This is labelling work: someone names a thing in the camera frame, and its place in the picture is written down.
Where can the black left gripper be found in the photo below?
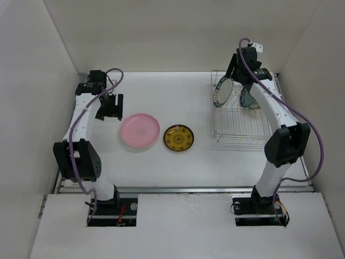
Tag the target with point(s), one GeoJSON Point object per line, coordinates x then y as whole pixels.
{"type": "Point", "coordinates": [115, 111]}

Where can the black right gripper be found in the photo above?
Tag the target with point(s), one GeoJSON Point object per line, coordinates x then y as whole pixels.
{"type": "Point", "coordinates": [233, 64]}

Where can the white blue rimmed plate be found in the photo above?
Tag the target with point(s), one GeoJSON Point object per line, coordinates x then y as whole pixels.
{"type": "Point", "coordinates": [222, 91]}

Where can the pink plate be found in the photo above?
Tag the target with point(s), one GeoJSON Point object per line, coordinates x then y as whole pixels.
{"type": "Point", "coordinates": [139, 130]}

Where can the dark green patterned plate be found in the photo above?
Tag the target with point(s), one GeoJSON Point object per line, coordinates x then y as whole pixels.
{"type": "Point", "coordinates": [247, 101]}

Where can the yellow patterned small plate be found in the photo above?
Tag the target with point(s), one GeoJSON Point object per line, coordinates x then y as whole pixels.
{"type": "Point", "coordinates": [178, 138]}

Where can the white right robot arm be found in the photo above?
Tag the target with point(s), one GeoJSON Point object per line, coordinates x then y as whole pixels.
{"type": "Point", "coordinates": [289, 136]}

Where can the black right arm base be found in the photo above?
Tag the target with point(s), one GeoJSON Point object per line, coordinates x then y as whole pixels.
{"type": "Point", "coordinates": [249, 214]}

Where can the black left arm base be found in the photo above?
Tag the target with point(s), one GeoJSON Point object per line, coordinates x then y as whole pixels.
{"type": "Point", "coordinates": [111, 213]}

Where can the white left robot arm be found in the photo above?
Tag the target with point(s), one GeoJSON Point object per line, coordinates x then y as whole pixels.
{"type": "Point", "coordinates": [100, 160]}

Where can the metal wire dish rack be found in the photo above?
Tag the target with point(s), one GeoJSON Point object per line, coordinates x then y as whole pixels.
{"type": "Point", "coordinates": [232, 123]}

